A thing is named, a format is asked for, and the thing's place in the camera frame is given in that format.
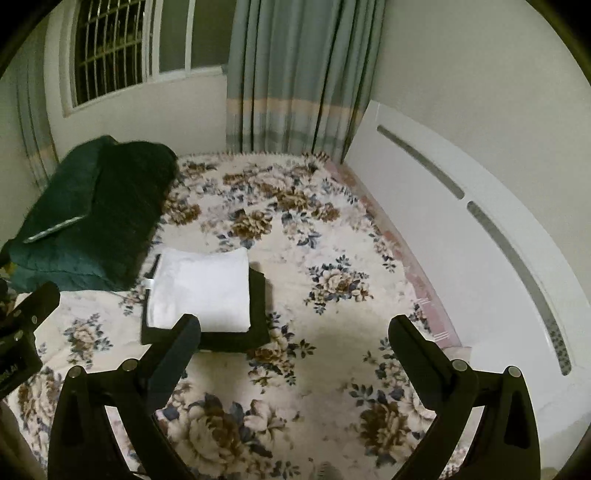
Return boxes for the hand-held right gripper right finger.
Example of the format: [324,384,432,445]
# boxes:
[388,315,541,480]

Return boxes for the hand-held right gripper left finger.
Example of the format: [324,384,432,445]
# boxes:
[47,314,201,480]

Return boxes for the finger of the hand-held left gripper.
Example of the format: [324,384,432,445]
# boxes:
[13,281,62,334]

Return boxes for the white t-shirt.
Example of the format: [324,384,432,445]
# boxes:
[147,247,252,333]

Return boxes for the black folded clothes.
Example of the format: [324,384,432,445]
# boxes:
[141,254,273,354]

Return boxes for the pink checked sheet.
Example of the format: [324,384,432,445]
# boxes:
[323,157,463,348]

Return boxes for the white headboard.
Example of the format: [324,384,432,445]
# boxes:
[344,99,591,416]

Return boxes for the dark green quilt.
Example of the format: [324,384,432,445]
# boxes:
[0,135,180,292]

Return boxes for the floral blanket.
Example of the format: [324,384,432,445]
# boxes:
[9,152,462,480]

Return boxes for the grey-blue striped curtain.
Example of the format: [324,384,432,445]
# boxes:
[225,0,386,164]
[9,46,58,185]

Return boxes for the barred window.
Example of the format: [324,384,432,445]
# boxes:
[60,0,236,116]

